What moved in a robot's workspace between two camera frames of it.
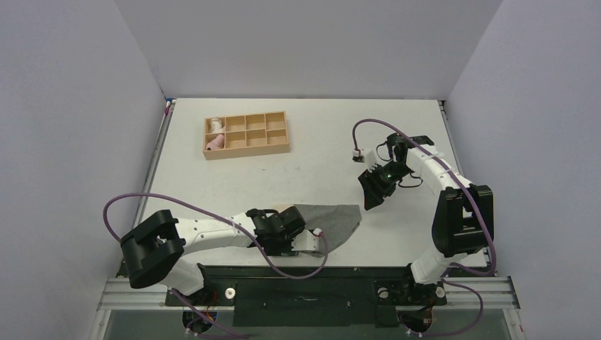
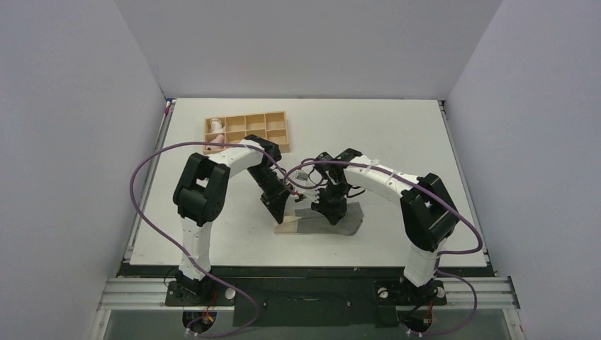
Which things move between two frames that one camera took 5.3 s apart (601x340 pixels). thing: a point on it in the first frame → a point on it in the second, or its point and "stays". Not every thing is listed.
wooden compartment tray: [250, 135] stays
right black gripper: [378, 180] → [332, 203]
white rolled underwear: [216, 125] stays
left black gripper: [287, 249] → [276, 201]
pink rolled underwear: [217, 143] stays
